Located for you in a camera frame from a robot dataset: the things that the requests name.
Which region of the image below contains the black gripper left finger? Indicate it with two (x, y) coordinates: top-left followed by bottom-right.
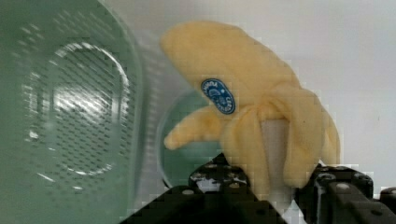
(188, 153), (249, 193)

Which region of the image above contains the green perforated colander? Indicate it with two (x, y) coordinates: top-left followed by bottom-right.
(0, 0), (144, 224)

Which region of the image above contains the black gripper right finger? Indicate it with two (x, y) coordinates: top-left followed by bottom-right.
(294, 164), (374, 224)

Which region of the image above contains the plush peeled banana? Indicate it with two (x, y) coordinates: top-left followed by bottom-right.
(161, 21), (340, 200)

